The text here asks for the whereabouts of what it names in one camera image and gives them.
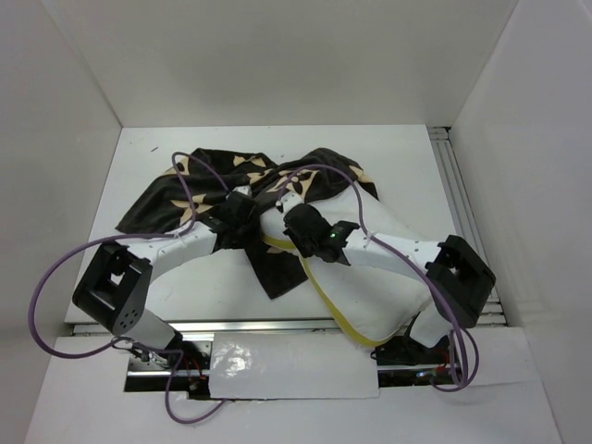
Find black floral plush pillowcase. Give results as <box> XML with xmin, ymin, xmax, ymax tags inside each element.
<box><xmin>114</xmin><ymin>146</ymin><xmax>381</xmax><ymax>302</ymax></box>

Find white pillow yellow edge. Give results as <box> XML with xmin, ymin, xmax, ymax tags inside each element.
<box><xmin>261</xmin><ymin>187</ymin><xmax>451</xmax><ymax>347</ymax></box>

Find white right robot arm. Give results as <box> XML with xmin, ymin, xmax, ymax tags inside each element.
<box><xmin>283</xmin><ymin>203</ymin><xmax>497</xmax><ymax>363</ymax></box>

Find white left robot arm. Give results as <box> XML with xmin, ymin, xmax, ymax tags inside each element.
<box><xmin>72</xmin><ymin>186</ymin><xmax>259</xmax><ymax>369</ymax></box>

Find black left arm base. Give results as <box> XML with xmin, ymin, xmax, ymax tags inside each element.
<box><xmin>117</xmin><ymin>338</ymin><xmax>213</xmax><ymax>378</ymax></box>

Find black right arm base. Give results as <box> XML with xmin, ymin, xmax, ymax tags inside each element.
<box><xmin>370</xmin><ymin>334</ymin><xmax>453</xmax><ymax>389</ymax></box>

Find white cover panel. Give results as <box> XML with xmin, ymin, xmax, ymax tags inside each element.
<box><xmin>208</xmin><ymin>332</ymin><xmax>379</xmax><ymax>400</ymax></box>

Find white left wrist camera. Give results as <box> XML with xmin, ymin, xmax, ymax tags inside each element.
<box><xmin>232</xmin><ymin>185</ymin><xmax>252</xmax><ymax>198</ymax></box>

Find aluminium front rail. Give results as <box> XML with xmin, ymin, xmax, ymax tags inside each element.
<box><xmin>71</xmin><ymin>314</ymin><xmax>505</xmax><ymax>337</ymax></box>

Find aluminium side rail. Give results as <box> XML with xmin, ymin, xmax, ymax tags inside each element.
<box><xmin>427</xmin><ymin>127</ymin><xmax>508</xmax><ymax>327</ymax></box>

